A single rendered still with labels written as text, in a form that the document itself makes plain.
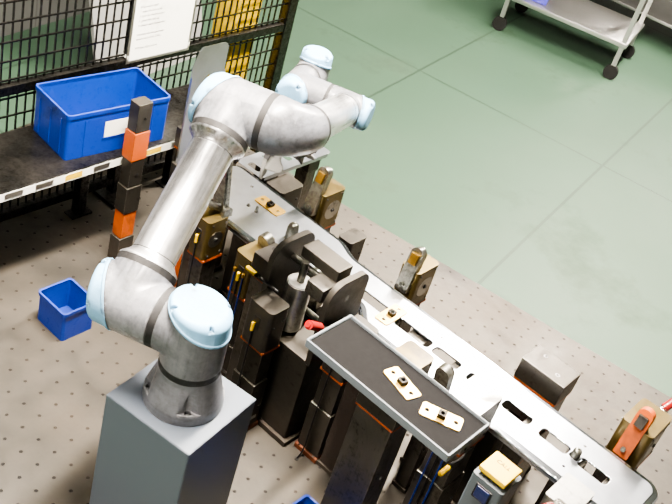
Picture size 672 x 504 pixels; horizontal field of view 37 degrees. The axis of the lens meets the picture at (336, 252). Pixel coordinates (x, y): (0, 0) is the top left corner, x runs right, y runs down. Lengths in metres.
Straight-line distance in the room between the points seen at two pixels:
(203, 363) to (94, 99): 1.16
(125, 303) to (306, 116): 0.49
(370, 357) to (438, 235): 2.60
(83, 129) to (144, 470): 0.98
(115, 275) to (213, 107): 0.36
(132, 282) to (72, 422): 0.67
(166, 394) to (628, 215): 3.81
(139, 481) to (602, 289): 3.09
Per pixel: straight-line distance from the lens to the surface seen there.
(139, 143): 2.61
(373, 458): 2.07
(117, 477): 2.02
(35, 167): 2.57
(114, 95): 2.80
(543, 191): 5.23
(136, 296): 1.79
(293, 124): 1.89
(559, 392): 2.38
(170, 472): 1.89
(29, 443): 2.35
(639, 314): 4.66
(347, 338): 2.04
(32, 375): 2.49
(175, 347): 1.77
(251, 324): 2.21
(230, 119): 1.89
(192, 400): 1.85
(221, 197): 2.44
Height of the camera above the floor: 2.47
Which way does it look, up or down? 35 degrees down
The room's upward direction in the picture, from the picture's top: 17 degrees clockwise
